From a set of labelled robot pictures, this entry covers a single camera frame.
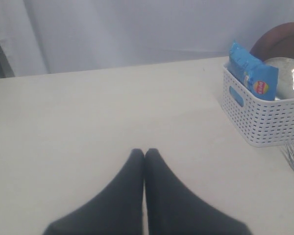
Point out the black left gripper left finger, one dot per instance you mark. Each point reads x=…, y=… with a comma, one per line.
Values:
x=116, y=210

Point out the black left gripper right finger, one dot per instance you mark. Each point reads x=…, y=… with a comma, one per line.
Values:
x=173, y=209

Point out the white perforated plastic basket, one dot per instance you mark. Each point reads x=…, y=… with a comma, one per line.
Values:
x=261, y=123

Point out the blue snack bag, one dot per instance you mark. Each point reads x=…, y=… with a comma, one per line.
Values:
x=259, y=78

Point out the white floral ceramic dish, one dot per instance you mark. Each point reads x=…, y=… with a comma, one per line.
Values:
x=285, y=84

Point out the brown wooden bowl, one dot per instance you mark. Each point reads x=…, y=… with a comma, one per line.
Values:
x=277, y=42

